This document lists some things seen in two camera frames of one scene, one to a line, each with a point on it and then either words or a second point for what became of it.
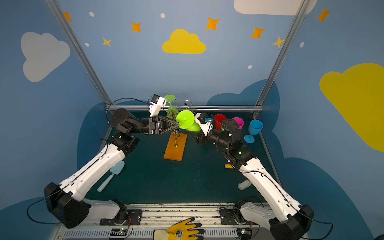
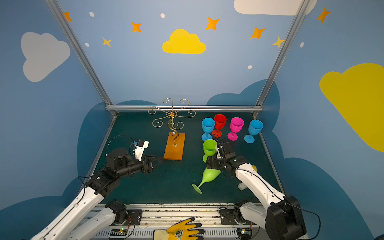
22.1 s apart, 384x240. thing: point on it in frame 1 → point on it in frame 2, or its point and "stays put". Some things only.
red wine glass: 219,118 stays put
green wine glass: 186,120 → 209,148
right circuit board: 244,233 stays put
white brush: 244,184 stays put
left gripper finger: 170,120 → 155,159
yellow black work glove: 181,231 stays put
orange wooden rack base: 176,146 stays put
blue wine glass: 255,127 stays put
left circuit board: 118,232 stays put
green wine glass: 172,111 → 209,175
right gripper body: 202,136 → 215,162
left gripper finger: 168,125 → 157,164
